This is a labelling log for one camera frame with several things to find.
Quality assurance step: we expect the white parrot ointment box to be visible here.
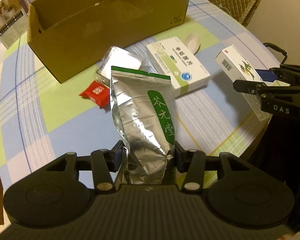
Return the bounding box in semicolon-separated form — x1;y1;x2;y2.
215;45;289;121

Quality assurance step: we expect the silver green tea pouch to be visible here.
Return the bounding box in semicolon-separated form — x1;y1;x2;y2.
110;66;176;185

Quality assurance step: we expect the white plastic spoon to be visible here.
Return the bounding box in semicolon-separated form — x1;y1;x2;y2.
185;33;200;54

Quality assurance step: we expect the clear white box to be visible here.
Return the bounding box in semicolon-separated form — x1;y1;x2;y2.
96;46;142;87

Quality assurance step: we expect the red candy packet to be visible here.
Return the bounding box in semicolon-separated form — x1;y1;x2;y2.
79;80;110;108

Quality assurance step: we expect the white green medicine box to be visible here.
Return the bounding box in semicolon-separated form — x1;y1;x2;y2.
146;36;210;98

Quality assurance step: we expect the brown cardboard box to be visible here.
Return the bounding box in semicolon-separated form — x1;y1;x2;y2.
27;0;189;83

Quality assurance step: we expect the white photo product box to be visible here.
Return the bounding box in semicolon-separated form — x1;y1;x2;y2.
0;0;28;49

